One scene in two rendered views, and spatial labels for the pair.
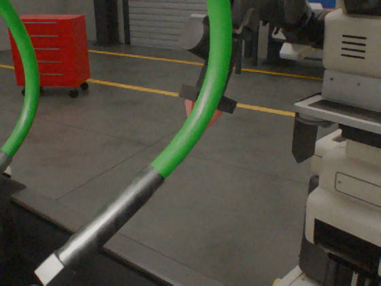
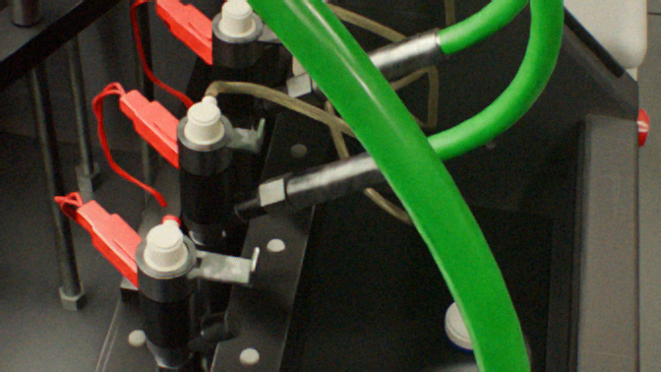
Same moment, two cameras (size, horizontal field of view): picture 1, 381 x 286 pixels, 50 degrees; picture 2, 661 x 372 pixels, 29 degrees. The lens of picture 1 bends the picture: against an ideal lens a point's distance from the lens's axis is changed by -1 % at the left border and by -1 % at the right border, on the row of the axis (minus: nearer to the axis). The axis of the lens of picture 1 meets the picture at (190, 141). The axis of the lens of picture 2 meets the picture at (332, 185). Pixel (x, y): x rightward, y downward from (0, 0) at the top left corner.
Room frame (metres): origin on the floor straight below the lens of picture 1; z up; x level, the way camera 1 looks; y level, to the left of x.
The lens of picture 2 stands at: (0.11, -0.15, 1.58)
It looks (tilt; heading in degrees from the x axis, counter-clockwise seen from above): 49 degrees down; 59
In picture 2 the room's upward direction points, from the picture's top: 5 degrees clockwise
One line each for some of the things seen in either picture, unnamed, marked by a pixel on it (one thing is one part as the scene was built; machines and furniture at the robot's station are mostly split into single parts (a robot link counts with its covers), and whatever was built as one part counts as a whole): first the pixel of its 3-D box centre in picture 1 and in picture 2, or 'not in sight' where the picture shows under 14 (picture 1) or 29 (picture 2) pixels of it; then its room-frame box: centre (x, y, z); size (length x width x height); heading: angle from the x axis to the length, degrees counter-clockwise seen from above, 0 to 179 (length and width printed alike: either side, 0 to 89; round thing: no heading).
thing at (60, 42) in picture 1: (51, 56); not in sight; (4.55, 1.56, 0.43); 0.70 x 0.46 x 0.86; 84
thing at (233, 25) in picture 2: not in sight; (237, 25); (0.33, 0.32, 1.12); 0.02 x 0.02 x 0.03
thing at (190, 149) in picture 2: not in sight; (226, 261); (0.29, 0.24, 1.01); 0.05 x 0.03 x 0.21; 144
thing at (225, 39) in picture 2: not in sight; (255, 157); (0.33, 0.31, 1.01); 0.05 x 0.03 x 0.21; 144
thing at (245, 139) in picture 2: not in sight; (229, 134); (0.29, 0.24, 1.12); 0.03 x 0.02 x 0.01; 144
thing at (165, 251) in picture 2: not in sight; (166, 252); (0.23, 0.19, 1.12); 0.02 x 0.02 x 0.03
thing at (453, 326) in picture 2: not in sight; (471, 324); (0.48, 0.24, 0.84); 0.04 x 0.04 x 0.01
